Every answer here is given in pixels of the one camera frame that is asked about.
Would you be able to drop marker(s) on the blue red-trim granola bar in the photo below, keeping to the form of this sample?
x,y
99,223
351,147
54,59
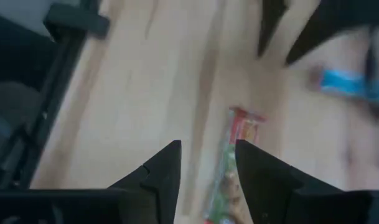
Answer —
x,y
341,84

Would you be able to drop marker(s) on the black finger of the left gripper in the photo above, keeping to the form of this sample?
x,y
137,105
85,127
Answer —
x,y
341,18
271,21

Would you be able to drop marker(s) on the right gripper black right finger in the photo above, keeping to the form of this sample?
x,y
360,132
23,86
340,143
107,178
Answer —
x,y
267,183

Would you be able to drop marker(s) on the black aluminium table frame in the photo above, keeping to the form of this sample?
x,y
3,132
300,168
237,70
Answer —
x,y
77,21

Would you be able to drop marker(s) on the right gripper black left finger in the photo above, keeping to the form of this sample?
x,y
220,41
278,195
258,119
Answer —
x,y
164,177

